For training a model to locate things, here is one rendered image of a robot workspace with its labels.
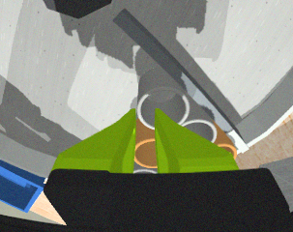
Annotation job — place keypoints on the blue tray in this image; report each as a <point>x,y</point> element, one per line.
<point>15,192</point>

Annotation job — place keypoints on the bronze bushing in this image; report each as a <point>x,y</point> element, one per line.
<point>145,154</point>
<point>224,142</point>

